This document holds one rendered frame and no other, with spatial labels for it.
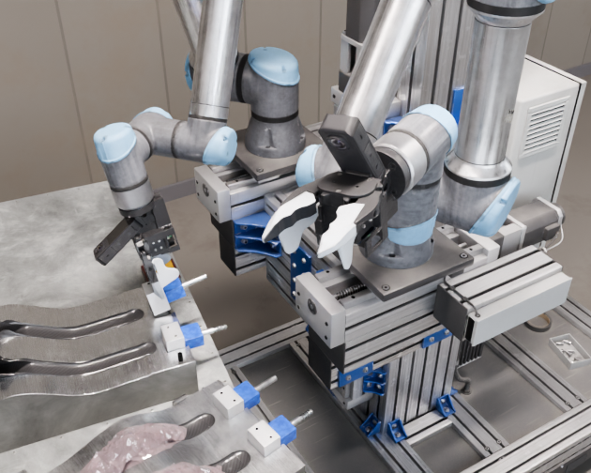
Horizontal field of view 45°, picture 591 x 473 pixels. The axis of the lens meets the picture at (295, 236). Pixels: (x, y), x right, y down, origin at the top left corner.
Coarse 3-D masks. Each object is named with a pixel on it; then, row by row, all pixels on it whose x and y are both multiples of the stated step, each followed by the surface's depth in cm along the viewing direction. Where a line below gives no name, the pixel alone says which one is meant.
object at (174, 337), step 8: (160, 328) 143; (168, 328) 143; (176, 328) 143; (184, 328) 145; (192, 328) 145; (200, 328) 145; (208, 328) 146; (216, 328) 146; (224, 328) 147; (168, 336) 141; (176, 336) 141; (184, 336) 143; (192, 336) 143; (200, 336) 143; (168, 344) 140; (176, 344) 141; (184, 344) 142; (192, 344) 143; (200, 344) 144; (168, 352) 141
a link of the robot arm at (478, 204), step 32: (480, 0) 105; (512, 0) 102; (544, 0) 102; (480, 32) 109; (512, 32) 107; (480, 64) 111; (512, 64) 110; (480, 96) 113; (512, 96) 114; (480, 128) 116; (448, 160) 124; (480, 160) 120; (448, 192) 125; (480, 192) 121; (512, 192) 123; (448, 224) 130; (480, 224) 124
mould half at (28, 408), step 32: (0, 320) 142; (32, 320) 145; (64, 320) 149; (160, 320) 149; (0, 352) 135; (32, 352) 137; (64, 352) 141; (96, 352) 142; (160, 352) 141; (0, 384) 129; (32, 384) 130; (64, 384) 133; (96, 384) 135; (128, 384) 136; (160, 384) 139; (192, 384) 143; (0, 416) 128; (32, 416) 131; (64, 416) 134; (96, 416) 137; (0, 448) 132
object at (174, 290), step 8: (176, 280) 151; (192, 280) 152; (200, 280) 152; (144, 288) 149; (152, 288) 148; (168, 288) 149; (176, 288) 149; (152, 296) 147; (168, 296) 149; (176, 296) 150; (184, 296) 150; (152, 304) 148; (160, 304) 149; (168, 304) 149; (160, 312) 149
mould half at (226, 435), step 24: (216, 384) 139; (168, 408) 134; (192, 408) 134; (216, 408) 134; (216, 432) 130; (240, 432) 130; (72, 456) 123; (168, 456) 122; (192, 456) 124; (216, 456) 126; (288, 456) 126
